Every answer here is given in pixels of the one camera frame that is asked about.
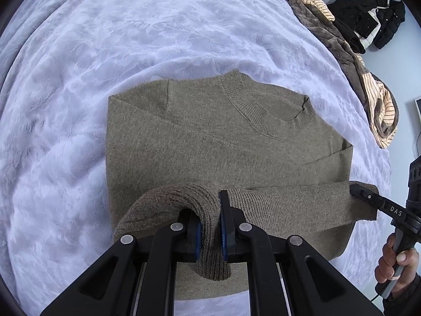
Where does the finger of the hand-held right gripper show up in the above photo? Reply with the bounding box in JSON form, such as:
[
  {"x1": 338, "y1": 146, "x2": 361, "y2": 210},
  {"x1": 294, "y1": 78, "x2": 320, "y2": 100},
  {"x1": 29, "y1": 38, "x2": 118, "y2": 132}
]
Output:
[{"x1": 349, "y1": 184, "x2": 415, "y2": 221}]

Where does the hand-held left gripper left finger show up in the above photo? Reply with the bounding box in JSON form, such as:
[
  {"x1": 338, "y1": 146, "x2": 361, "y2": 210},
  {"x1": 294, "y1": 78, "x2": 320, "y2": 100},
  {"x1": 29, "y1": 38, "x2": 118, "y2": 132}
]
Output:
[{"x1": 39, "y1": 209, "x2": 203, "y2": 316}]

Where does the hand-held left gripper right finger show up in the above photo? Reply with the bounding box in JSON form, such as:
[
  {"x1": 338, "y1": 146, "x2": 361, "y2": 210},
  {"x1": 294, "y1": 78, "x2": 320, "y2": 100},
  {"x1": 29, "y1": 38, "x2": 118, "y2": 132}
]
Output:
[{"x1": 219, "y1": 189, "x2": 384, "y2": 316}]

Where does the olive knit sweater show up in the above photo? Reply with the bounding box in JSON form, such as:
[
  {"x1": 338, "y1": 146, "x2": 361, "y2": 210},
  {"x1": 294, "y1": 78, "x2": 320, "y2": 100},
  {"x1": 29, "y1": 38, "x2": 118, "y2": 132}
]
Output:
[{"x1": 106, "y1": 69, "x2": 379, "y2": 302}]

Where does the person's right forearm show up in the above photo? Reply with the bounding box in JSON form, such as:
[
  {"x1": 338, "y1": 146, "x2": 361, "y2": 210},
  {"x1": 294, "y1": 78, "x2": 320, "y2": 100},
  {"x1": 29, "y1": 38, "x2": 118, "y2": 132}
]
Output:
[{"x1": 383, "y1": 273, "x2": 421, "y2": 316}]

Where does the person's right hand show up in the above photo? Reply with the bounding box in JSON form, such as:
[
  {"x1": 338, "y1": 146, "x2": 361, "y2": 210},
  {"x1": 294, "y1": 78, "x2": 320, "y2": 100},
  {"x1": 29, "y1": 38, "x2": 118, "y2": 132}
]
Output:
[{"x1": 375, "y1": 232, "x2": 421, "y2": 285}]

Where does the striped beige brown garment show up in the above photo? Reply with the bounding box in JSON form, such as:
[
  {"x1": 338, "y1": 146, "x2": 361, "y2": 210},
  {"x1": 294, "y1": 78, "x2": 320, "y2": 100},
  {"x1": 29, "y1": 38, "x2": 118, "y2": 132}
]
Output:
[{"x1": 277, "y1": 0, "x2": 400, "y2": 149}]

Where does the black hanging jacket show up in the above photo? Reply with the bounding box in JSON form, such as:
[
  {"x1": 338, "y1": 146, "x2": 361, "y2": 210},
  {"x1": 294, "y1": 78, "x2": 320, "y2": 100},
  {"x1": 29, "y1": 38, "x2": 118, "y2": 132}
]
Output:
[{"x1": 327, "y1": 0, "x2": 406, "y2": 50}]

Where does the lavender fleece blanket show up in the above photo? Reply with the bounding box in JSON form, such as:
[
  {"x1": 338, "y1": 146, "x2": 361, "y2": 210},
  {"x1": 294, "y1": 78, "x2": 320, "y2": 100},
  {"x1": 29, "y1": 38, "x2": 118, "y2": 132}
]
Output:
[{"x1": 0, "y1": 0, "x2": 393, "y2": 316}]

